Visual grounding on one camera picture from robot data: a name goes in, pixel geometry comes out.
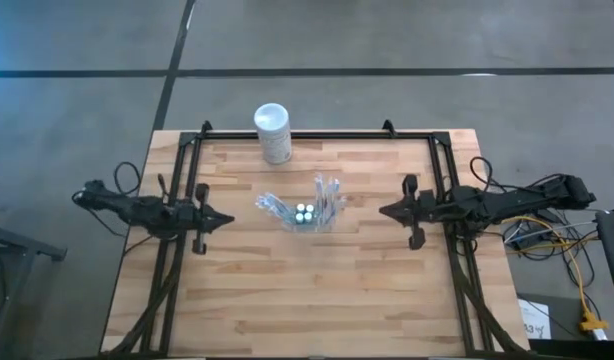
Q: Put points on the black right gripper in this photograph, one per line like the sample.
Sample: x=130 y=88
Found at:
x=427 y=207

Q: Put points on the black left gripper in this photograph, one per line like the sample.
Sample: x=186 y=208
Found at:
x=194 y=217

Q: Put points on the clear acrylic organiser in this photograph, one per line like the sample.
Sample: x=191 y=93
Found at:
x=319 y=227

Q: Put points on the white yellow wipes canister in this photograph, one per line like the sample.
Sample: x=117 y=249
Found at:
x=274 y=145

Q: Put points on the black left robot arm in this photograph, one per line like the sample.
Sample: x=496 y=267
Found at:
x=147 y=212

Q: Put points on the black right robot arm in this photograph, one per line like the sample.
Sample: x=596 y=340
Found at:
x=512 y=202

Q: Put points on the white paper sheet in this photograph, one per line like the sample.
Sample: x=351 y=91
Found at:
x=532 y=315

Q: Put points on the black metal stand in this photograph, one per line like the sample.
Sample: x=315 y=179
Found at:
x=27 y=242

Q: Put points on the yellow power plug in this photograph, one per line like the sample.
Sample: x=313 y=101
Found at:
x=593 y=324

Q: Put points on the black metal table frame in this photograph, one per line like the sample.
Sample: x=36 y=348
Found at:
x=312 y=135

